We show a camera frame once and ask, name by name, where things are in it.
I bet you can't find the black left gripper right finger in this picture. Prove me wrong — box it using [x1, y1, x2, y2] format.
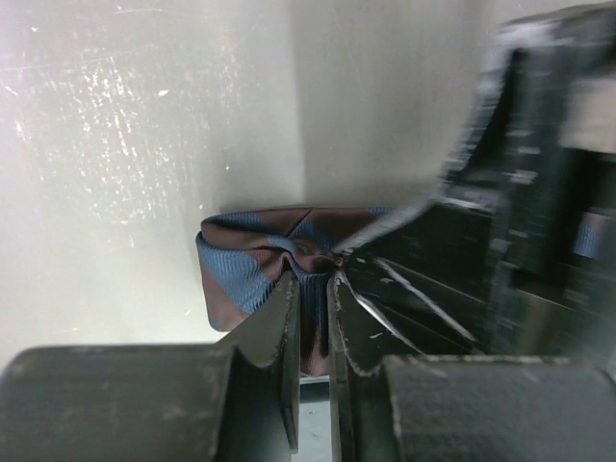
[327, 274, 399, 461]

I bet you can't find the dark grey table mat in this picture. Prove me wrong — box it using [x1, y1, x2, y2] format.
[1, 1, 615, 363]

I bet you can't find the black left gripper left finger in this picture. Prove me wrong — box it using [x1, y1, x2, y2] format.
[207, 272, 300, 461]

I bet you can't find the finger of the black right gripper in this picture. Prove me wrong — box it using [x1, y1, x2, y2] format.
[336, 199, 492, 355]

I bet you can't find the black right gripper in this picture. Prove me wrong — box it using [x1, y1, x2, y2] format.
[432, 4, 615, 356]

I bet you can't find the brown blue striped tie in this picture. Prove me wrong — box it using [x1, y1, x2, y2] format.
[196, 208, 614, 376]

